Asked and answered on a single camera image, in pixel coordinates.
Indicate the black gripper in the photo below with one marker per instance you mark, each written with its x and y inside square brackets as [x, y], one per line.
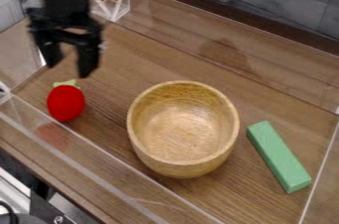
[63, 21]

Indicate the red felt strawberry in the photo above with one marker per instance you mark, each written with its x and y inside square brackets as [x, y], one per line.
[65, 101]

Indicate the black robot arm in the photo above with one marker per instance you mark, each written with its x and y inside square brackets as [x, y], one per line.
[61, 21]

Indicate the wooden bowl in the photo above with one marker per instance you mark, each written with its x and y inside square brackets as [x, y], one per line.
[183, 125]

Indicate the green rectangular block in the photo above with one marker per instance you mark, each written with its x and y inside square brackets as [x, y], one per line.
[283, 163]

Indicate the clear acrylic enclosure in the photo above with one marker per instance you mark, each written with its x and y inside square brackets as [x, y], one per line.
[279, 81]

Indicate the black metal table bracket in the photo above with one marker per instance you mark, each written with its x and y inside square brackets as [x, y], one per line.
[47, 212]

